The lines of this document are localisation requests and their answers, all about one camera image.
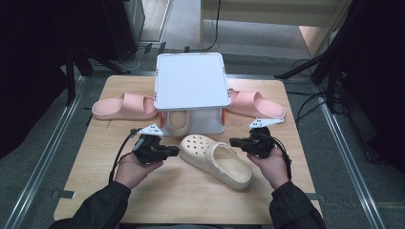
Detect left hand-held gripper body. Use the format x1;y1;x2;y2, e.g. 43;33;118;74
132;123;164;166

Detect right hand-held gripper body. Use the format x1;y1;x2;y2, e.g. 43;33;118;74
246;117;285;159

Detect cream clog shoe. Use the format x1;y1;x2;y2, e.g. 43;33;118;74
165;110;192;137
179;134;254;191

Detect white shoe rack orange joints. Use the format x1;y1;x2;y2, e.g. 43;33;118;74
153;52;232;137

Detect person's left hand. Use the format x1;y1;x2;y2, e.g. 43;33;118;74
114;153;164;191

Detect person's right hand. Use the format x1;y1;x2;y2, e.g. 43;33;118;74
247;146;289;191

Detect pink slide slipper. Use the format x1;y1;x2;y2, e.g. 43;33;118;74
226;89;287;120
92;92;160;121

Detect black metal stand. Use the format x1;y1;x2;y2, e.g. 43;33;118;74
65;44;130;108
274;18;352;113

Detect light wooden cabinet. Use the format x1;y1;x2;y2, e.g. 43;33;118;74
200;0;352;58

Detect grey metal cabinet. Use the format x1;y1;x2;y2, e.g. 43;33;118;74
123;0;146;43

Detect dark curtain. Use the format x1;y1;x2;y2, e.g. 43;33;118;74
0;0;138;160
333;0;405;175

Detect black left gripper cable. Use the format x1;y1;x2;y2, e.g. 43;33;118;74
108;128;142;185

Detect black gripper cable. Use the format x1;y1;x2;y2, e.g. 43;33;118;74
270;135;293;181
108;128;142;185

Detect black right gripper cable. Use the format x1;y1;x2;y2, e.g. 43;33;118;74
270;135;293;181

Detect metal floor rail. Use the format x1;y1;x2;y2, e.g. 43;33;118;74
2;75;89;229
317;94;387;229

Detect black hanging cable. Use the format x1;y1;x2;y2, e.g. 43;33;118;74
203;0;223;52

